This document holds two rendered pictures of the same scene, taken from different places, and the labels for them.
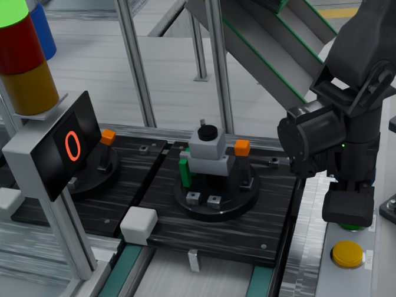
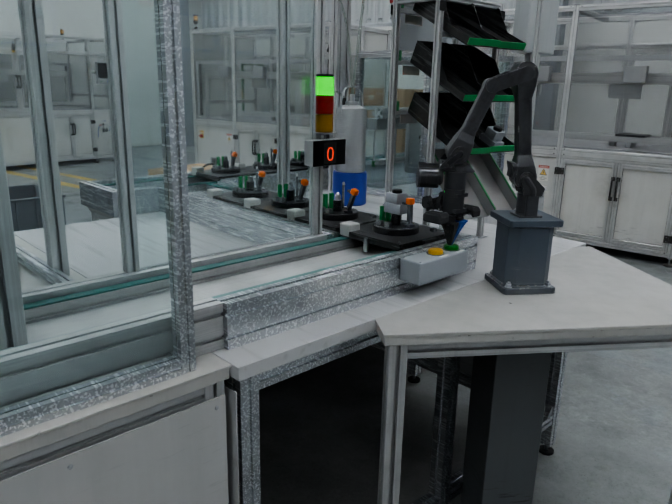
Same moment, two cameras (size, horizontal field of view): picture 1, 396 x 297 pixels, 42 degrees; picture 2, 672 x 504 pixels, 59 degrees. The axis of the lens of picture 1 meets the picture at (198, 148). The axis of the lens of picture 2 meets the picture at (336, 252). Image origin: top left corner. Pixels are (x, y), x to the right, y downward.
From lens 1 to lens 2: 1.20 m
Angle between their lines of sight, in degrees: 29
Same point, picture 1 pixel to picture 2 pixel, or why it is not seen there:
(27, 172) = (309, 151)
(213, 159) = (395, 204)
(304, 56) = (484, 199)
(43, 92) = (327, 124)
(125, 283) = (330, 243)
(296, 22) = (497, 191)
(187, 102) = not seen: hidden behind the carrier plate
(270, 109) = not seen: hidden behind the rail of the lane
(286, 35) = (477, 184)
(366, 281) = (435, 258)
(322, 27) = (511, 198)
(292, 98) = not seen: hidden behind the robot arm
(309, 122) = (425, 167)
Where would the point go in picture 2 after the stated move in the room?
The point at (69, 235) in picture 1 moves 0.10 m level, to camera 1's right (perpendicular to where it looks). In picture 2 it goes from (315, 203) to (347, 206)
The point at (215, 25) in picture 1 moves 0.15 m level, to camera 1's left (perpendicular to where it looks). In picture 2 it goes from (429, 157) to (384, 154)
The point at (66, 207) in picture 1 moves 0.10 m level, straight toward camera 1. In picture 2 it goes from (319, 191) to (316, 197)
